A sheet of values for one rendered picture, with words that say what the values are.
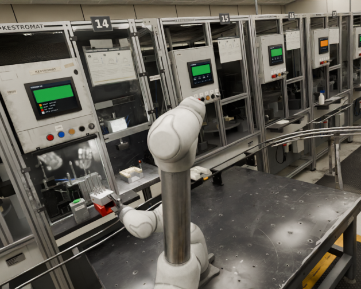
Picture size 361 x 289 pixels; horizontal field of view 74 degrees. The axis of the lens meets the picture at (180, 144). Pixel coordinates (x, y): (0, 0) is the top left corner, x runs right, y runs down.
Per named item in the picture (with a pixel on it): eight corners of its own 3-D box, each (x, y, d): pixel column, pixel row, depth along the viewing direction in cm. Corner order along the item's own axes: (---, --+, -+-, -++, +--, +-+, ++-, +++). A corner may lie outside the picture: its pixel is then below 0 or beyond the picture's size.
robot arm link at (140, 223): (120, 230, 115) (144, 227, 123) (134, 244, 102) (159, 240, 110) (123, 208, 114) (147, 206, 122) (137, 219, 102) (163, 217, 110)
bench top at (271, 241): (176, 419, 72) (174, 410, 70) (83, 252, 157) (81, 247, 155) (364, 200, 152) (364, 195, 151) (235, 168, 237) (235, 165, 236)
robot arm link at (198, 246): (212, 252, 121) (204, 215, 115) (205, 282, 104) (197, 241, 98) (181, 251, 126) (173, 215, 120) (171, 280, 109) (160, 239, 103)
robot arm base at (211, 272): (226, 267, 117) (225, 258, 116) (192, 296, 105) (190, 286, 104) (202, 250, 132) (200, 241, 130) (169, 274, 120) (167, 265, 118)
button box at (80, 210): (77, 223, 139) (70, 206, 136) (74, 219, 145) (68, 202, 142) (90, 217, 143) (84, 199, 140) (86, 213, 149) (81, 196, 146)
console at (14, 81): (24, 154, 128) (-10, 66, 116) (22, 148, 151) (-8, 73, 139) (100, 132, 151) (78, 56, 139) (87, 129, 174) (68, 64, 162)
